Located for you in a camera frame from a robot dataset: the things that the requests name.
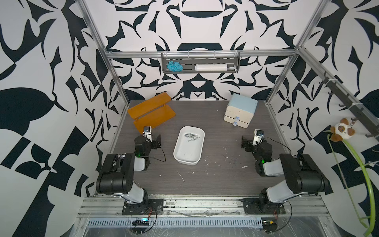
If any white plastic storage tray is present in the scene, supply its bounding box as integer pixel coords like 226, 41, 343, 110
173, 126, 205, 166

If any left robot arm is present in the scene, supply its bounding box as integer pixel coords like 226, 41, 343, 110
96, 135, 161, 215

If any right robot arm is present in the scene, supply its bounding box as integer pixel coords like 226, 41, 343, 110
241, 136, 330, 214

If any blue white drawer box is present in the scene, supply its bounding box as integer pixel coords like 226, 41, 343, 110
224, 93, 258, 128

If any orange wooden shelf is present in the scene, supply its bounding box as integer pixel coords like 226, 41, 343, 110
128, 92, 176, 133

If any small controller board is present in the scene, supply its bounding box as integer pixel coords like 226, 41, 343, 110
132, 218, 150, 227

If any plush toy animal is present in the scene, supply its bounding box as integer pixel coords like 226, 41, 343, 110
330, 118, 355, 142

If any teal scrunchie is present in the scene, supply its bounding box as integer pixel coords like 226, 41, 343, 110
166, 61, 184, 72

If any white roll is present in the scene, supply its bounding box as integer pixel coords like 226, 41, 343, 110
195, 64, 228, 72

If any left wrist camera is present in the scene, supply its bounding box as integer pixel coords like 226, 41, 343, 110
143, 126, 153, 142

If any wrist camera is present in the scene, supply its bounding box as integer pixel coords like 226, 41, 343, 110
253, 129, 264, 146
143, 126, 153, 142

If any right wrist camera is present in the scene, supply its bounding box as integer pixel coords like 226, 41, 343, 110
253, 129, 264, 146

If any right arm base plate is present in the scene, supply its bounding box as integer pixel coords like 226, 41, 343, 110
240, 198, 286, 215

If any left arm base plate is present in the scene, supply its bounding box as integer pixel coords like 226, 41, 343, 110
121, 198, 164, 216

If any white perforated cable duct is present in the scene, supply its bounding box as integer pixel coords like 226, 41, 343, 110
87, 217, 263, 229

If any grey wall rack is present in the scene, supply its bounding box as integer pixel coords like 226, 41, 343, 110
161, 51, 240, 74

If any black hook rail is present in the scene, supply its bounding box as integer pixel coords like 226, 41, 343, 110
320, 71, 379, 141

